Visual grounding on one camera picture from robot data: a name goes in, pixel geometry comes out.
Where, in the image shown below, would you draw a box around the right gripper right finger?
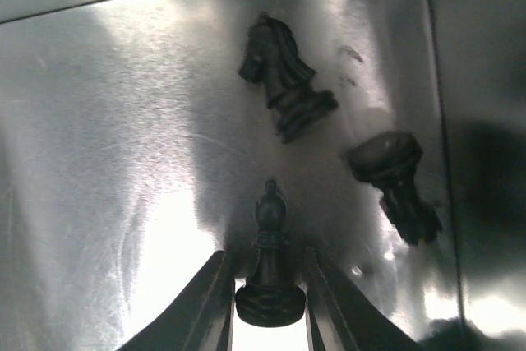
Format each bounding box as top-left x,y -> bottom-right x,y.
304,247 -> 422,351

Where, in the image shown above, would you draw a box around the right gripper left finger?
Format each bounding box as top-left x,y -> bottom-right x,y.
120,250 -> 235,351

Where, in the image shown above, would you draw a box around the yellow tin tray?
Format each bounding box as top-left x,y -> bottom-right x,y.
1,0 -> 525,350

